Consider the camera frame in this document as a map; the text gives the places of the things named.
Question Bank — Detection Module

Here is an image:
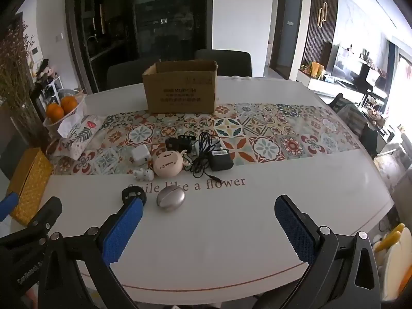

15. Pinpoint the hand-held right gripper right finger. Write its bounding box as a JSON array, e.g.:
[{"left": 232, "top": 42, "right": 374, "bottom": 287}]
[{"left": 254, "top": 195, "right": 382, "bottom": 309}]

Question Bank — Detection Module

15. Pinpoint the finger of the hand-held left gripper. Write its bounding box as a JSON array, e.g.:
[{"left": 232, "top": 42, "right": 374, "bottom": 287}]
[
  {"left": 0, "top": 197, "right": 62, "bottom": 243},
  {"left": 0, "top": 192, "right": 19, "bottom": 222}
]

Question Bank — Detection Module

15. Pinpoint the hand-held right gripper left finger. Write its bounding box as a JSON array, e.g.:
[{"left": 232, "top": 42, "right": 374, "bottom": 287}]
[{"left": 39, "top": 196, "right": 144, "bottom": 309}]

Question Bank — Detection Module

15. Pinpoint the white cube charger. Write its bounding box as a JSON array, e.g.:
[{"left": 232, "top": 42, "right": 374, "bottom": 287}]
[{"left": 131, "top": 146, "right": 152, "bottom": 165}]

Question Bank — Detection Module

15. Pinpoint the brown cardboard box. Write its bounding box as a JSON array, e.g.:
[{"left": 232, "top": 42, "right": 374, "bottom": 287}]
[{"left": 142, "top": 59, "right": 218, "bottom": 115}]

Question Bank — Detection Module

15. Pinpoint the black round clip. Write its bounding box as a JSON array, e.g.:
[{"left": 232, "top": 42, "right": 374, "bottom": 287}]
[{"left": 122, "top": 187, "right": 148, "bottom": 205}]

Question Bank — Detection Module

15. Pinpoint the silver oval case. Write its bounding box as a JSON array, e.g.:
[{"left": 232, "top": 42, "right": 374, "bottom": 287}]
[{"left": 156, "top": 186, "right": 186, "bottom": 212}]

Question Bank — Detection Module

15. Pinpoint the small white figurine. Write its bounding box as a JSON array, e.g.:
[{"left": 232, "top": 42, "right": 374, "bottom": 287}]
[{"left": 133, "top": 167, "right": 154, "bottom": 182}]

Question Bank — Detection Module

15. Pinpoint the pink round device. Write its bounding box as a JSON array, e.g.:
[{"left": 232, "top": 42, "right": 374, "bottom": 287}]
[{"left": 153, "top": 150, "right": 194, "bottom": 177}]

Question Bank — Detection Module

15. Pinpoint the patterned tile-print table runner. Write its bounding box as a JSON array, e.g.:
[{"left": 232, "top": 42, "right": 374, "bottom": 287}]
[{"left": 51, "top": 103, "right": 361, "bottom": 176}]

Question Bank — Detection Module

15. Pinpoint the floral tissue cover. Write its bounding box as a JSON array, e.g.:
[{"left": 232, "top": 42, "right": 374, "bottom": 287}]
[{"left": 57, "top": 114, "right": 104, "bottom": 161}]

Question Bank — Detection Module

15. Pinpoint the orange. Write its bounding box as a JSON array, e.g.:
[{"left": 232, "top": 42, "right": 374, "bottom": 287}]
[
  {"left": 61, "top": 96, "right": 79, "bottom": 115},
  {"left": 46, "top": 104, "right": 65, "bottom": 123}
]

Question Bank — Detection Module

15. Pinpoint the yellow and white toy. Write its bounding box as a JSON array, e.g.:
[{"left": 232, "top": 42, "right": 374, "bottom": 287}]
[{"left": 373, "top": 223, "right": 412, "bottom": 305}]

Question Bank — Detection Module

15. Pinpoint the white fruit basket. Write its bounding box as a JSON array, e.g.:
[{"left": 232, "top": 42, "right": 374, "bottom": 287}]
[{"left": 43, "top": 95, "right": 87, "bottom": 136}]

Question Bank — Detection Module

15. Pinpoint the white power adapter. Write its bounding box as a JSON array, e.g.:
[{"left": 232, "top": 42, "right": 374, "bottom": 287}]
[{"left": 192, "top": 142, "right": 222, "bottom": 156}]

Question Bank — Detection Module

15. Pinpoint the dark side chair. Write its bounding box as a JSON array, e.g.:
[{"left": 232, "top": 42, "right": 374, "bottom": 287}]
[{"left": 331, "top": 93, "right": 378, "bottom": 159}]

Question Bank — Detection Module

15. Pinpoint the dried flower bouquet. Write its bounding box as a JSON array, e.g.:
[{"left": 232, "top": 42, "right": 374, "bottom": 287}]
[{"left": 0, "top": 22, "right": 46, "bottom": 149}]

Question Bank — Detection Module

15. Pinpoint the white storage shelf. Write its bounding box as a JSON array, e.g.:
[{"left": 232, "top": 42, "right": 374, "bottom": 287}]
[{"left": 30, "top": 59, "right": 62, "bottom": 105}]

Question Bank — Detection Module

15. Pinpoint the white low cabinet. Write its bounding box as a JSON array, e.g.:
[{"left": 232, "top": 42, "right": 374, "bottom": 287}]
[{"left": 296, "top": 69, "right": 342, "bottom": 95}]

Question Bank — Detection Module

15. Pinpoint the dark dining chair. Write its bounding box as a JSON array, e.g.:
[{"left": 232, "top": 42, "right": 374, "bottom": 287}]
[
  {"left": 106, "top": 61, "right": 161, "bottom": 91},
  {"left": 195, "top": 49, "right": 252, "bottom": 78}
]

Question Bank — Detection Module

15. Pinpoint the grey interior door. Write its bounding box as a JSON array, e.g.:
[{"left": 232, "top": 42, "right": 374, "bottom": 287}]
[{"left": 270, "top": 0, "right": 304, "bottom": 71}]

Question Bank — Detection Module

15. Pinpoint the dark glass sliding door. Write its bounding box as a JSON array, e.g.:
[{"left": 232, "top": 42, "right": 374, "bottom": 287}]
[{"left": 66, "top": 0, "right": 213, "bottom": 95}]

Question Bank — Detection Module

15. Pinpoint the black power adapter with cable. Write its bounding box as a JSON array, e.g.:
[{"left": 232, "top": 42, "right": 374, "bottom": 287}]
[{"left": 188, "top": 131, "right": 234, "bottom": 182}]

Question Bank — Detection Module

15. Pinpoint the dark slatted wall panel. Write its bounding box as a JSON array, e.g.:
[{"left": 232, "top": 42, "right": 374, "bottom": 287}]
[{"left": 303, "top": 0, "right": 339, "bottom": 71}]

